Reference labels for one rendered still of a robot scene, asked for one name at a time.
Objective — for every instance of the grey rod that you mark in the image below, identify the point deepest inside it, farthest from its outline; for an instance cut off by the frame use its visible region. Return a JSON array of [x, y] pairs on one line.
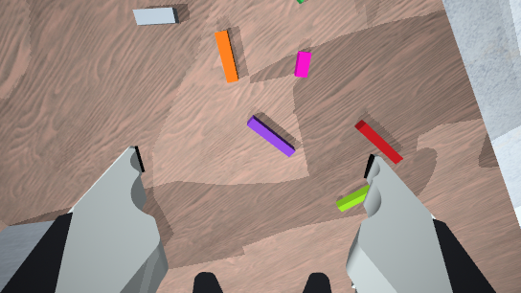
[[156, 16]]

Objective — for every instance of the purple rod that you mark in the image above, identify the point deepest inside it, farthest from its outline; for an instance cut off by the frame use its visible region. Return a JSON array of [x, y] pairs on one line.
[[271, 136]]

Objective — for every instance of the orange rectangular rod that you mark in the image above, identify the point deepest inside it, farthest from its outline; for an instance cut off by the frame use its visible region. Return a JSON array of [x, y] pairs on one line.
[[227, 56]]

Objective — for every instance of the lime green rod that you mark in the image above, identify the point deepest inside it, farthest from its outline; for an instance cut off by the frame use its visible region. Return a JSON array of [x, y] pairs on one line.
[[352, 199]]

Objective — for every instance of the red rod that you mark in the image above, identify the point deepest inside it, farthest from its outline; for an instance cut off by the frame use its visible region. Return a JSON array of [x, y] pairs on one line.
[[369, 133]]

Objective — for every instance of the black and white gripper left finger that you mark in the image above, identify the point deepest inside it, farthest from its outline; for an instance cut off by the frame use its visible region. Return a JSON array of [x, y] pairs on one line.
[[104, 244]]

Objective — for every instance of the small magenta block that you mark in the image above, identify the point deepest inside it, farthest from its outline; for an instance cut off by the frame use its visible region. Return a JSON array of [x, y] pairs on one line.
[[302, 64]]

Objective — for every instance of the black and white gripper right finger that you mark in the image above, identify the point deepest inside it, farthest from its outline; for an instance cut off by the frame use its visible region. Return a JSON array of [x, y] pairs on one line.
[[402, 248]]

